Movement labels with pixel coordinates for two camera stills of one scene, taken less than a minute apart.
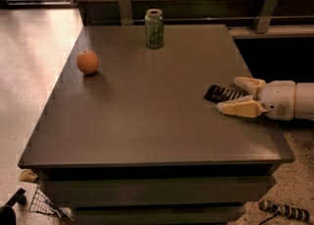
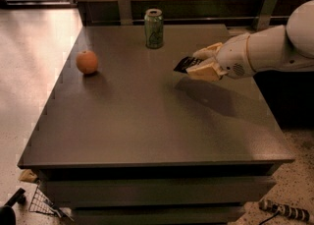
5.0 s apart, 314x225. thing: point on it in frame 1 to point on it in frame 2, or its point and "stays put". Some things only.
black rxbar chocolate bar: (221, 94) to (185, 63)
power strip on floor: (289, 211) stays put
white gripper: (279, 98) to (233, 59)
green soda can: (154, 28) stays put
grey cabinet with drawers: (130, 138) stays put
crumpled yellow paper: (26, 175) stays put
